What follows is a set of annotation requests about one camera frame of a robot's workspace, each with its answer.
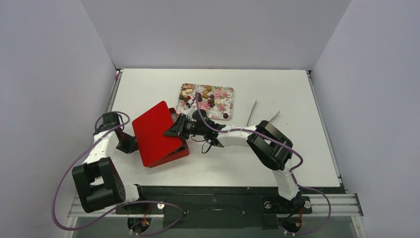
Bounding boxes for red chocolate box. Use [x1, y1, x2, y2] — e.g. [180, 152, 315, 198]
[143, 104, 189, 168]

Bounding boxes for metal tweezers on table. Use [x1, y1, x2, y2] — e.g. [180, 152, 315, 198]
[246, 100, 281, 126]

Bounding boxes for black looped cable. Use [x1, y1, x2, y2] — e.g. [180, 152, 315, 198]
[190, 134, 217, 155]

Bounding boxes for purple cable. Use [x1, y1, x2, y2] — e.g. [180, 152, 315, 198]
[195, 93, 332, 237]
[51, 111, 186, 238]

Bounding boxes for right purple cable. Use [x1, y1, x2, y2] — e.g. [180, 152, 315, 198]
[195, 93, 332, 237]

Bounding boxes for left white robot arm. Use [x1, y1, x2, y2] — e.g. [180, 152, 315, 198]
[72, 112, 148, 213]

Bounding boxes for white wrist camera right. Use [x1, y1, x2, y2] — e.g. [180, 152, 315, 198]
[185, 104, 197, 121]

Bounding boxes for red box lid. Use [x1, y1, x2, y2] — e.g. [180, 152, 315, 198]
[132, 101, 183, 168]

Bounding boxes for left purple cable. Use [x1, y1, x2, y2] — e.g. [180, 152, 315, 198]
[51, 111, 186, 238]

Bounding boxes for floral serving tray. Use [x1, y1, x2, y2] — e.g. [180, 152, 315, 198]
[175, 83, 235, 120]

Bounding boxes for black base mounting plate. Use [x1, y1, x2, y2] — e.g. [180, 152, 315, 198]
[82, 184, 345, 230]

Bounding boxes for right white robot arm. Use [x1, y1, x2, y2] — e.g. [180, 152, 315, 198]
[164, 110, 311, 212]

